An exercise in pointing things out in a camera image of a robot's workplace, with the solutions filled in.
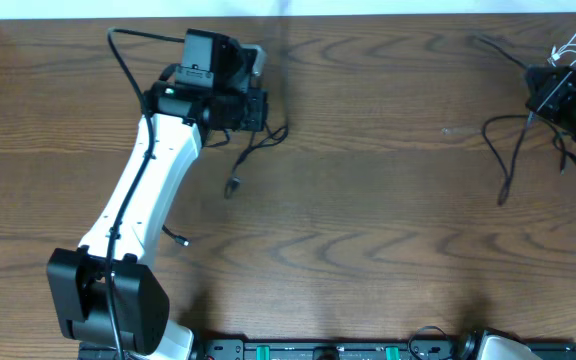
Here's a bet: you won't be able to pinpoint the white usb cable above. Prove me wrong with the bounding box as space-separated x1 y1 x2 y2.
547 19 576 74

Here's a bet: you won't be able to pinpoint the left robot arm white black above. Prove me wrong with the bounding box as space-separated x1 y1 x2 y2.
47 29 268 359

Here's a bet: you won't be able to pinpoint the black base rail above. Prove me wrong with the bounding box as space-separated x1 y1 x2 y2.
77 327 576 360

